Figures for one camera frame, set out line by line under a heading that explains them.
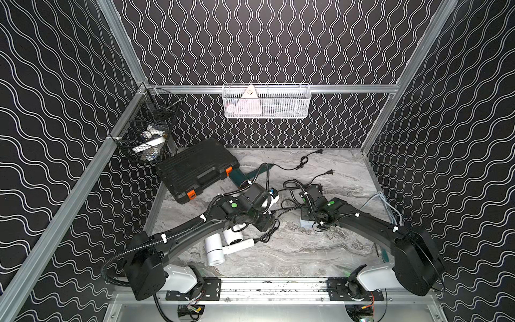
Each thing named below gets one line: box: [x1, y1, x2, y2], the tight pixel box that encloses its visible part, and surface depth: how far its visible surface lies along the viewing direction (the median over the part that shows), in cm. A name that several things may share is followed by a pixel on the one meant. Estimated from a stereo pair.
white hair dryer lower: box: [204, 233, 255, 267], surface depth 82 cm
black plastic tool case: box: [156, 137, 241, 205], surface depth 105 cm
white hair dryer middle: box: [223, 228, 243, 246], surface depth 84 cm
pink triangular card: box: [237, 84, 263, 115], surface depth 92 cm
